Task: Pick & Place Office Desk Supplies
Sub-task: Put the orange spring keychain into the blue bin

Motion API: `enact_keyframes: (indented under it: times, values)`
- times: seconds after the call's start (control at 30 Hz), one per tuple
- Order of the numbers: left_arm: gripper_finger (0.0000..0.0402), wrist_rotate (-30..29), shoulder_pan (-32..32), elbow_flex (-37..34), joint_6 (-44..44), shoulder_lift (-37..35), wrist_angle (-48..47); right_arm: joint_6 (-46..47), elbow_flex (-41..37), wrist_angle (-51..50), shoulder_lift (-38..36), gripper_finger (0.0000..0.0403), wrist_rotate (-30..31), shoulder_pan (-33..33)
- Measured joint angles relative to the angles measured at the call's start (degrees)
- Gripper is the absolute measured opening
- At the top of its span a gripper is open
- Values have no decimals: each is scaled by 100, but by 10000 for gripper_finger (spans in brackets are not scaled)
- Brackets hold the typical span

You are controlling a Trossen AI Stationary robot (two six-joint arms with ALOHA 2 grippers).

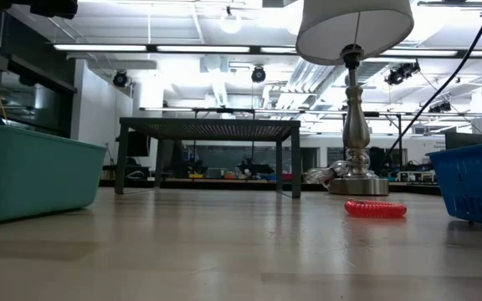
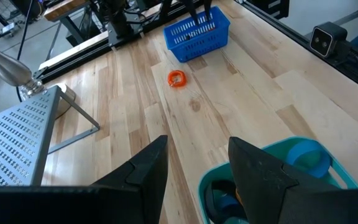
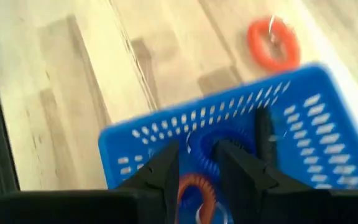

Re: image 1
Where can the light teal plastic container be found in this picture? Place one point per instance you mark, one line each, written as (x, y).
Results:
(27, 175)

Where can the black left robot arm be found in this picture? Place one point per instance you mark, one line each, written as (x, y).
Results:
(57, 8)

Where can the grey perforated metal shelf riser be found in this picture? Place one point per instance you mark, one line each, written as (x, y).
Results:
(207, 123)

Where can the black ceiling spotlight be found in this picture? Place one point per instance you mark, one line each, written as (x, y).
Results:
(258, 74)
(120, 78)
(402, 73)

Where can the clear glass light bulb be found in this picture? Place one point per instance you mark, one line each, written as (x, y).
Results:
(329, 172)

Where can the white shade silver table lamp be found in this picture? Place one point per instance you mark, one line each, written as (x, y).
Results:
(356, 134)

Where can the black computer monitor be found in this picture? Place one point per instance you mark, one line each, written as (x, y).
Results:
(467, 139)

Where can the blue perforated plastic basket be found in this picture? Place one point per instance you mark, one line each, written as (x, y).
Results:
(475, 184)

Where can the black aluminium table frame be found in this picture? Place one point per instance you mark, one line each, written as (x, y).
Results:
(224, 184)

